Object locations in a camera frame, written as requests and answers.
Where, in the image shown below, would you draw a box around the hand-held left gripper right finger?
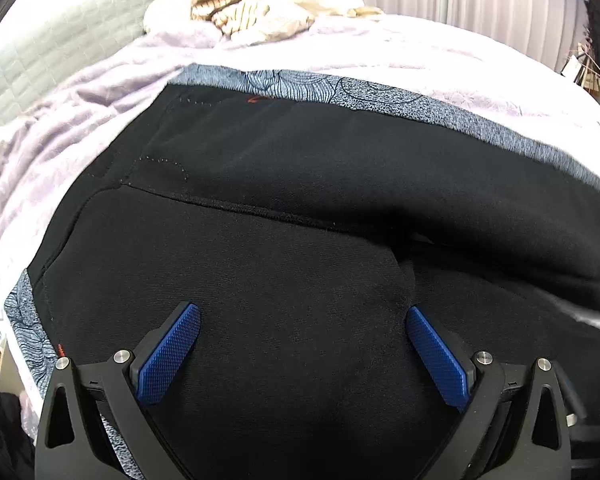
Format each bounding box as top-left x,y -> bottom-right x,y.
405,305 -> 588,480

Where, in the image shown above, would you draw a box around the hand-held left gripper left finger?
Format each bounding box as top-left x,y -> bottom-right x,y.
34,301 -> 202,480

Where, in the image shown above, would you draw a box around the black pants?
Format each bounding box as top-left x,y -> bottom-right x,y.
17,82 -> 600,480

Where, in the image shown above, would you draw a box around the dark cloth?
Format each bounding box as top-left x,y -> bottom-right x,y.
0,374 -> 37,480

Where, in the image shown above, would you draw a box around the lilac fuzzy blanket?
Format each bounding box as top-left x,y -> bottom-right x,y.
0,12 -> 600,441

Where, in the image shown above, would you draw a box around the grey patterned cloth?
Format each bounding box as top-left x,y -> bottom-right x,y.
2,62 -> 600,480

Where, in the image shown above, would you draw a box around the clothes hangers with tags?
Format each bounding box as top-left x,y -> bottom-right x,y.
559,41 -> 600,95

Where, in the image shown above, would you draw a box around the grey quilted headboard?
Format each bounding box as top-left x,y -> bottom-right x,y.
0,0 -> 231,136

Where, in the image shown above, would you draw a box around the cream round pillow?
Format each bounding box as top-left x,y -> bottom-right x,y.
144,0 -> 222,37

